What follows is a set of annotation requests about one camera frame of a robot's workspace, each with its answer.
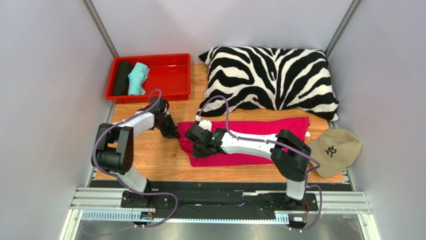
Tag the rolled teal t shirt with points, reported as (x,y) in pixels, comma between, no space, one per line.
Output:
(137,77)

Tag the aluminium frame rail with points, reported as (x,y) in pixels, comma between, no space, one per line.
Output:
(344,214)

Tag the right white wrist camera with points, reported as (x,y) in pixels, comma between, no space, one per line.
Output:
(203,123)

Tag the zebra print pillow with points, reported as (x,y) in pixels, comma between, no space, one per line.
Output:
(257,77)

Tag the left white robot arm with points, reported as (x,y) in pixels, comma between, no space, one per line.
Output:
(113,150)

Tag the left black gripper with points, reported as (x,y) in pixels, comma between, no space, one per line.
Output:
(173,132)

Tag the rolled black t shirt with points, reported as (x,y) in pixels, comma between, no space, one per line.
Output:
(122,80)

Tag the magenta t shirt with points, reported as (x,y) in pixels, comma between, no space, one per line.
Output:
(297,125)

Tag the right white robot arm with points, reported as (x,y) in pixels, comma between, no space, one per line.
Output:
(286,151)

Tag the red plastic tray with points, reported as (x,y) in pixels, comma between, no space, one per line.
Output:
(171,73)

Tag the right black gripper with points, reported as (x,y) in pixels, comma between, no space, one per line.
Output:
(194,135)

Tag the beige baseball cap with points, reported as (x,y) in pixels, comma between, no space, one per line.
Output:
(336,149)

